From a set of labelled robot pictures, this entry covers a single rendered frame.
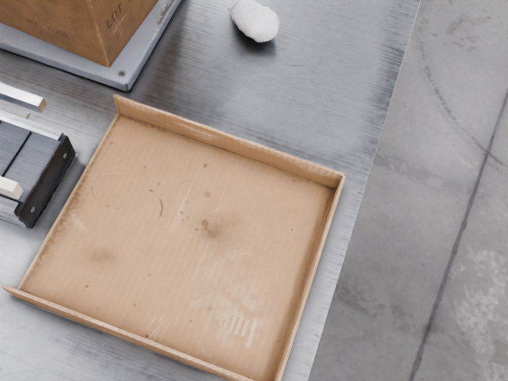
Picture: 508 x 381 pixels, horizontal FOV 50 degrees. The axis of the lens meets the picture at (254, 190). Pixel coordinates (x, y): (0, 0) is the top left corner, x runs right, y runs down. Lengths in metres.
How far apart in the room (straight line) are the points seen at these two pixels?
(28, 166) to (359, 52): 0.47
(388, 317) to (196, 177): 0.97
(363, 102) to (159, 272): 0.35
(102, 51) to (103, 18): 0.05
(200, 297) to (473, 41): 1.67
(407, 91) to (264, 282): 1.34
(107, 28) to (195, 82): 0.13
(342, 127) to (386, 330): 0.89
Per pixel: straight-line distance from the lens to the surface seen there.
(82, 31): 0.72
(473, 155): 1.84
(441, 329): 1.58
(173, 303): 0.62
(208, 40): 0.80
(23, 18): 0.79
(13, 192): 0.61
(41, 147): 0.67
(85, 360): 0.62
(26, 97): 0.60
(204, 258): 0.63
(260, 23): 0.78
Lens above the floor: 1.43
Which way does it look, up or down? 64 degrees down
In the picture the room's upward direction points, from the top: 9 degrees clockwise
